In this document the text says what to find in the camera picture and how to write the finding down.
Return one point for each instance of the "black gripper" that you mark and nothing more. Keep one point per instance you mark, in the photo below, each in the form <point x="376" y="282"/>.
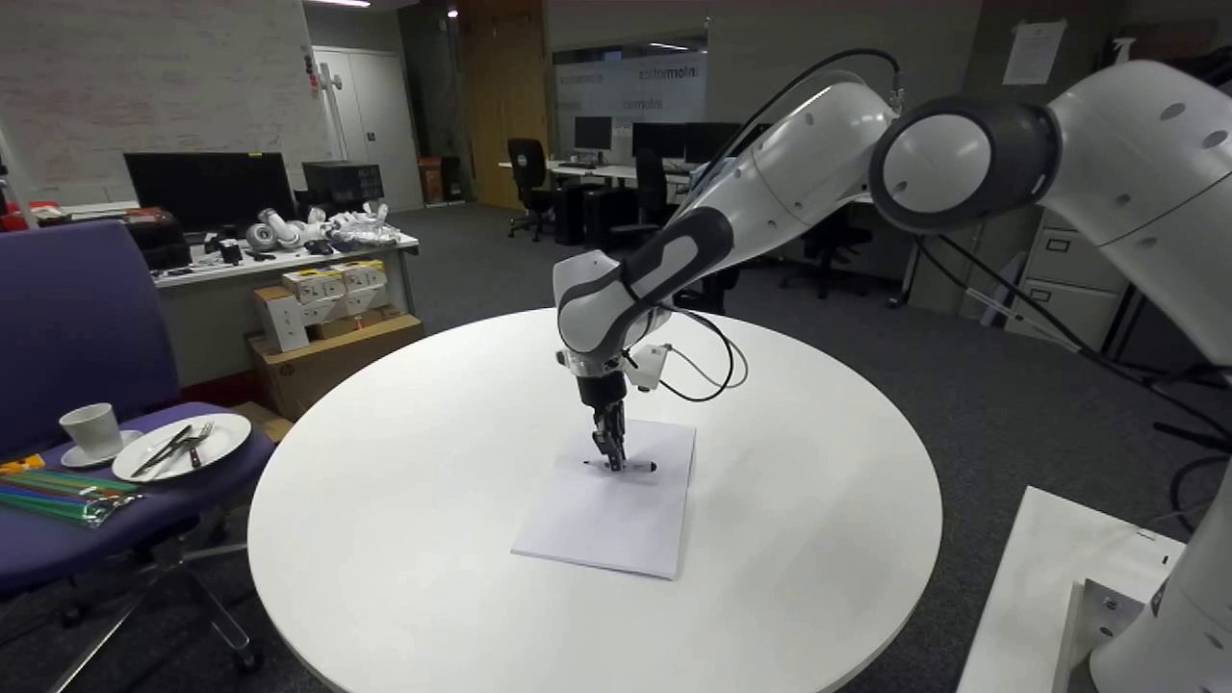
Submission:
<point x="600" y="392"/>

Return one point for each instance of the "white marker with black cap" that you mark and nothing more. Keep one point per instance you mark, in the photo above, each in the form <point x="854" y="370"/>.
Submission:
<point x="631" y="468"/>

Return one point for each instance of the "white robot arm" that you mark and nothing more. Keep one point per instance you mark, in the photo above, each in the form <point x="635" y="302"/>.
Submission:
<point x="793" y="157"/>

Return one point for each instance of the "black office chair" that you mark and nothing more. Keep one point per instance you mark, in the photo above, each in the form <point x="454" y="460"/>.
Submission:
<point x="530" y="179"/>

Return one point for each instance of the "wooden crate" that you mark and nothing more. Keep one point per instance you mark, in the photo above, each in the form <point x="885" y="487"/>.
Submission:
<point x="341" y="365"/>

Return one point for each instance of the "clear plastic container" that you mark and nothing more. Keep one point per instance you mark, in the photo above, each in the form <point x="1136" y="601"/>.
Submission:
<point x="314" y="293"/>
<point x="364" y="288"/>

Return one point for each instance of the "row of background monitors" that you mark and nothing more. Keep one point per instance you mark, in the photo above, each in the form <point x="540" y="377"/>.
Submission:
<point x="677" y="139"/>

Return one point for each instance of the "white plastic bag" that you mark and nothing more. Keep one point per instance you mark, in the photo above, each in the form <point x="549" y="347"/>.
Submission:
<point x="276" y="232"/>
<point x="364" y="227"/>

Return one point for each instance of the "small cardboard box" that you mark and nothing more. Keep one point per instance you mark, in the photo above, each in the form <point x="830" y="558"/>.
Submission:
<point x="277" y="320"/>

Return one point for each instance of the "small black monitor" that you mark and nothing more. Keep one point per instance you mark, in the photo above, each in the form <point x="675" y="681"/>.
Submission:
<point x="341" y="187"/>

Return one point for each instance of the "white plate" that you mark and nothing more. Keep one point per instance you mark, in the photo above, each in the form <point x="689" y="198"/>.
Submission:
<point x="215" y="446"/>

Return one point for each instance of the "white door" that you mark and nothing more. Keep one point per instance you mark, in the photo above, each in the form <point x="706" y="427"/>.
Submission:
<point x="369" y="123"/>

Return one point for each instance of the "dark metal cutlery piece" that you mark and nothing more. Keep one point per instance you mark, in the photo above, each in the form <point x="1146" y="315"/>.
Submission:
<point x="192" y="446"/>
<point x="158" y="453"/>

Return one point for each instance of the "white office desk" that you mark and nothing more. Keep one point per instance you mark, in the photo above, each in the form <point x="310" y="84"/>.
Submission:
<point x="206" y="320"/>

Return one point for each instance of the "white robot mounting platform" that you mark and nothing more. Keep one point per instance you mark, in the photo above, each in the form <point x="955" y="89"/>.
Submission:
<point x="1042" y="578"/>

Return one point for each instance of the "large black monitor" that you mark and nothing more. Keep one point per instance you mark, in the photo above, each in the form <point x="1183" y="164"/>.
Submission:
<point x="206" y="191"/>

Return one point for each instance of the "grey filing cabinet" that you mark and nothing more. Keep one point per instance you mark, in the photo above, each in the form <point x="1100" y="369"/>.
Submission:
<point x="1064" y="309"/>

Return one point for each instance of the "white saucer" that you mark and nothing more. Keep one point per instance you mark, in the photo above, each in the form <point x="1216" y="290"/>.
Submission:
<point x="126" y="446"/>

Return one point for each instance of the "black box on desk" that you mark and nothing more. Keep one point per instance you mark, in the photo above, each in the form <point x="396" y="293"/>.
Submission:
<point x="158" y="241"/>

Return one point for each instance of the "white cup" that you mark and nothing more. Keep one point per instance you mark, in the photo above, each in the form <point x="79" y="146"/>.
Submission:
<point x="90" y="427"/>

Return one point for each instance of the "green packet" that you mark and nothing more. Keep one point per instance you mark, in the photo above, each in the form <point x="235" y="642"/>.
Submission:
<point x="60" y="500"/>

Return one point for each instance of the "purple upholstered chair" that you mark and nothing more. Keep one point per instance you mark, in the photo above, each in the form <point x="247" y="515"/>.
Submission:
<point x="63" y="320"/>

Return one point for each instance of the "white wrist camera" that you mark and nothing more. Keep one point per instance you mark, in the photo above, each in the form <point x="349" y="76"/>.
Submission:
<point x="648" y="369"/>

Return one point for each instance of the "white paper wall notice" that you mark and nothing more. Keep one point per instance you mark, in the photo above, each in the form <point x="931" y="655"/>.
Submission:
<point x="1033" y="53"/>

